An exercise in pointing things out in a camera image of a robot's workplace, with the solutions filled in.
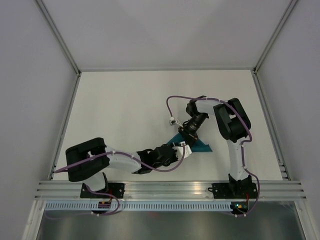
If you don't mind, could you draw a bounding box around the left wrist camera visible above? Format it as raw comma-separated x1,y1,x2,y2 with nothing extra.
172,141,192,160

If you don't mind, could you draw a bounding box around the teal cloth napkin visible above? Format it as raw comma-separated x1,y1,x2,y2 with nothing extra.
167,133,213,153

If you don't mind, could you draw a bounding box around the aluminium mounting rail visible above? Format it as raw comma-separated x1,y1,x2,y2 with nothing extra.
34,180,307,202

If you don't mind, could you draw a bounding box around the purple cable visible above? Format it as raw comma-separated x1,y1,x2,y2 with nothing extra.
166,95,261,218
44,143,187,221

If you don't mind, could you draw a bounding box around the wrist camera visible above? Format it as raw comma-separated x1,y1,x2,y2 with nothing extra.
169,116,182,127
172,141,192,160

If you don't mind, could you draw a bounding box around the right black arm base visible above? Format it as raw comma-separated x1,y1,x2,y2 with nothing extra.
211,182,258,200

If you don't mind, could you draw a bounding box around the right aluminium frame post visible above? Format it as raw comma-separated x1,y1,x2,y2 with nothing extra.
252,0,300,75

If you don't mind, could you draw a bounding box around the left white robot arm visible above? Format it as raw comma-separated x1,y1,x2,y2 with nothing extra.
63,137,187,198

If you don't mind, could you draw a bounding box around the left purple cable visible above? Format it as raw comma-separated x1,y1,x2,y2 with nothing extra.
44,143,187,221

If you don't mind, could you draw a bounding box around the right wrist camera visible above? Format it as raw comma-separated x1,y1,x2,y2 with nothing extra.
169,116,182,127

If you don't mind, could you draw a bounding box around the white slotted cable duct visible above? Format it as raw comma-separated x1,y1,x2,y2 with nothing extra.
44,200,232,212

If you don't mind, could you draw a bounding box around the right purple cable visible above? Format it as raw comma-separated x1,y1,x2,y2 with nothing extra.
166,95,261,218

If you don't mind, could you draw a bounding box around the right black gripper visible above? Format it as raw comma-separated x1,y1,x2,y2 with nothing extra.
178,112,207,148

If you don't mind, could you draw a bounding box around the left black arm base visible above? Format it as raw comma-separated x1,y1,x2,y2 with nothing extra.
80,182,125,199

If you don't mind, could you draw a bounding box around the aluminium frame post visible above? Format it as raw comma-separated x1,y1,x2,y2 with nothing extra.
252,0,300,75
34,0,81,76

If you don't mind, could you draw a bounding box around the left aluminium frame post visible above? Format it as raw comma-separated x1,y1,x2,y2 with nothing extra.
34,0,81,76

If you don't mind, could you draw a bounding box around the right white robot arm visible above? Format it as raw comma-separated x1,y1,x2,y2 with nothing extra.
178,96,252,198

